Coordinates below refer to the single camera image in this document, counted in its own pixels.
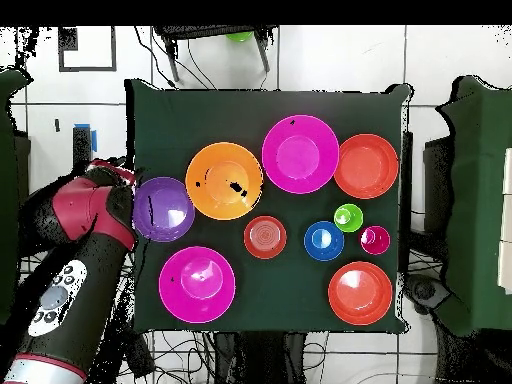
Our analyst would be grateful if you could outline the orange bowl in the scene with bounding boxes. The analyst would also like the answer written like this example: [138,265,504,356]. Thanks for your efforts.
[184,141,265,221]

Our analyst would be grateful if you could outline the purple bowl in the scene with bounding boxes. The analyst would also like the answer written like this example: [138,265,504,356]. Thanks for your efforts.
[132,176,196,244]

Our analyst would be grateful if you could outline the black table frame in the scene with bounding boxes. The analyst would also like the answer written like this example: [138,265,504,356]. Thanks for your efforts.
[72,126,94,169]
[400,131,414,277]

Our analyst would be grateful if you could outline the blue tape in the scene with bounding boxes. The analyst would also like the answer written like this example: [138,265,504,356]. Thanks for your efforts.
[73,123,98,153]

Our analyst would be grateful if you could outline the green cup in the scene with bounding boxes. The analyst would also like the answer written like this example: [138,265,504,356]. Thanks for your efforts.
[333,203,364,234]

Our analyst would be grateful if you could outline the white boxes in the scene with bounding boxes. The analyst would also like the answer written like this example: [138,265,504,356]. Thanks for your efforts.
[496,147,512,295]

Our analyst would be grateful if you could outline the green cloth side table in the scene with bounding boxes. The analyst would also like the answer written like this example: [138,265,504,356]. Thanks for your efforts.
[434,75,512,337]
[0,68,35,325]

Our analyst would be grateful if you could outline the dark green tablecloth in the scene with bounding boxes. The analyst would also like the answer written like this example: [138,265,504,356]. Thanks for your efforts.
[124,78,413,335]

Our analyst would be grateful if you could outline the shallow red-orange bowl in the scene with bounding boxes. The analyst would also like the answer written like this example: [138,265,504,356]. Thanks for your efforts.
[333,133,400,200]

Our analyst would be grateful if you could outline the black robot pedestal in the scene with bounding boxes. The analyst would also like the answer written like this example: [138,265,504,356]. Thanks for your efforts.
[213,331,307,384]

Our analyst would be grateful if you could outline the small red bowl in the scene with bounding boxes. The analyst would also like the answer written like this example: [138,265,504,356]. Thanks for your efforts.
[243,215,288,260]

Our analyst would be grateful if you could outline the deep red-orange bowl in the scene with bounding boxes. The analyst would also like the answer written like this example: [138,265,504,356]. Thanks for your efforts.
[327,260,394,326]

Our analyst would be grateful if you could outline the blue bowl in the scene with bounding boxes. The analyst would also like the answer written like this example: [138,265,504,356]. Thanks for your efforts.
[303,220,346,262]

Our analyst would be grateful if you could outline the black office chair base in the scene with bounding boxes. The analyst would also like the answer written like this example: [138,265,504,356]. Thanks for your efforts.
[403,273,450,316]

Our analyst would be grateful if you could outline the black cable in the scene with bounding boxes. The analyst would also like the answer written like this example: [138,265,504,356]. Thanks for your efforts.
[133,25,177,89]

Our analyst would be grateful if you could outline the pink bowl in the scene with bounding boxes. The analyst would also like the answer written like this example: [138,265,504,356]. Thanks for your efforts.
[158,245,237,324]
[261,114,340,195]

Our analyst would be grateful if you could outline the red cup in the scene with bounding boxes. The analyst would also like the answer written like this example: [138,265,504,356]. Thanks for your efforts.
[358,225,392,256]

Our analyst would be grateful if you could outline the black stool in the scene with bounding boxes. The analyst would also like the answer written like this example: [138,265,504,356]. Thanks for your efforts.
[153,25,278,83]

